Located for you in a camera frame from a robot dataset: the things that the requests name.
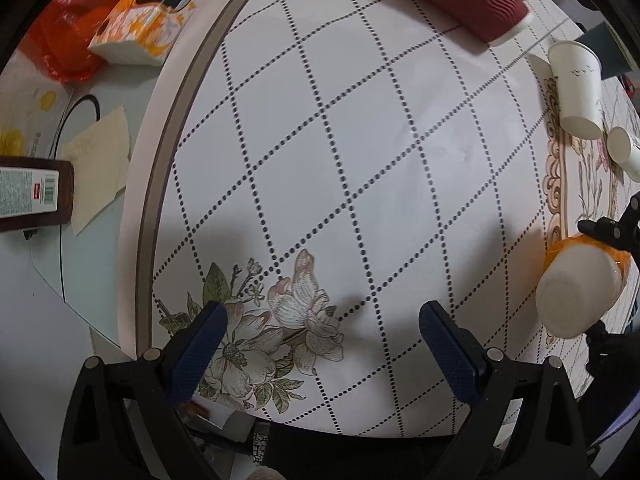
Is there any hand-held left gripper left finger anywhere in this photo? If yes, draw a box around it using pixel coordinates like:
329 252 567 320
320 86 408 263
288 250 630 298
58 301 229 480

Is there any black cable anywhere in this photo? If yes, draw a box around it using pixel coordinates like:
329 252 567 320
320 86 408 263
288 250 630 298
49 95 101 306

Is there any beige paper napkin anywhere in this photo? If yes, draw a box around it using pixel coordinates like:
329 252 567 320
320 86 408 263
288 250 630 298
61 105 132 237

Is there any dark green box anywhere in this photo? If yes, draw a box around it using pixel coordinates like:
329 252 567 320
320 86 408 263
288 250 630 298
575 22 635 80

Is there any white sheet with yellow prints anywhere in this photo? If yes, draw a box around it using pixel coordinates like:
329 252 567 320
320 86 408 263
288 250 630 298
0 50 76 161

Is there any orange tissue box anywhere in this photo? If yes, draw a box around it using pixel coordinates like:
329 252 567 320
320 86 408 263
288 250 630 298
88 0 216 68

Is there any tall white paper cup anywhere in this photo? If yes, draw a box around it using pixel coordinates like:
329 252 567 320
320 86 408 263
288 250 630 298
548 39 605 140

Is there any orange plastic bag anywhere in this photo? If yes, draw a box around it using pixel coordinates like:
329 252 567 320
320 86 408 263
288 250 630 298
19 0 161 84

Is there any white floral dotted table mat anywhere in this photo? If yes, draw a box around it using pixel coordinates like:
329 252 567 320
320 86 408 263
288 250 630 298
117 0 640 442

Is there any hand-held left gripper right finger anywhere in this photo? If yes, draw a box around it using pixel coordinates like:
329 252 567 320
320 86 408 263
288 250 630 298
418 300 599 480

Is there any small white paper cup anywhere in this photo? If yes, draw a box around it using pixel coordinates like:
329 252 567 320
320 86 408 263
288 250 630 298
607 126 640 182

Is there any orange and white paper cup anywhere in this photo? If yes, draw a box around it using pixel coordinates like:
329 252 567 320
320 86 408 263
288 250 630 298
535 233 632 339

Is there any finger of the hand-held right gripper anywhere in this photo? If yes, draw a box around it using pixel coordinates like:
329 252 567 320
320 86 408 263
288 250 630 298
577 191 640 255
584 319 640 391

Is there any brown bottle with white label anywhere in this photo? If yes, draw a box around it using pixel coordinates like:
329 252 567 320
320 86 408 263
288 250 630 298
0 156 76 234

